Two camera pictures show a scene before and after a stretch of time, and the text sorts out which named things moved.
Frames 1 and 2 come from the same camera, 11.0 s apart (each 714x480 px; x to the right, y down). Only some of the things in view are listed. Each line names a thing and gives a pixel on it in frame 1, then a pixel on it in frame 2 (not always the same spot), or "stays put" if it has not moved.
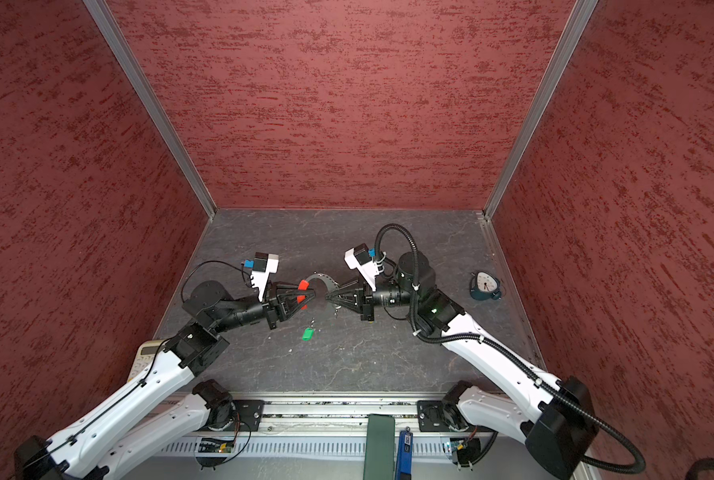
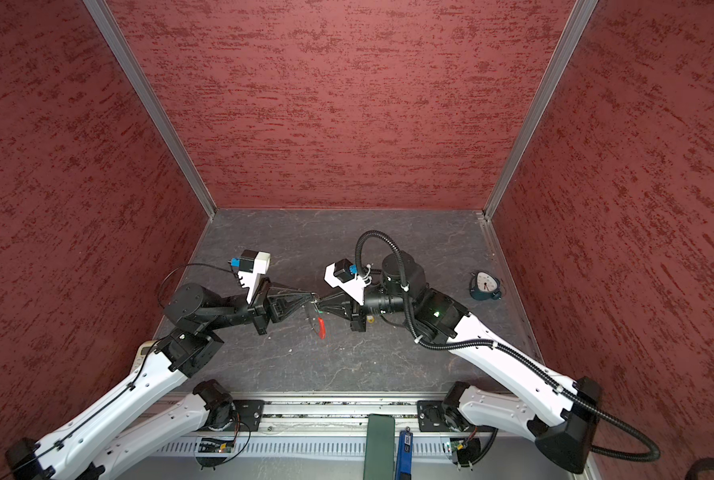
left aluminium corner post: (114, 36) stays put
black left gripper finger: (289, 291) stays put
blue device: (405, 454) stays put
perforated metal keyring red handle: (330, 284) to (321, 328)
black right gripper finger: (351, 300) to (336, 310)
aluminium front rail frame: (321, 437) stays put
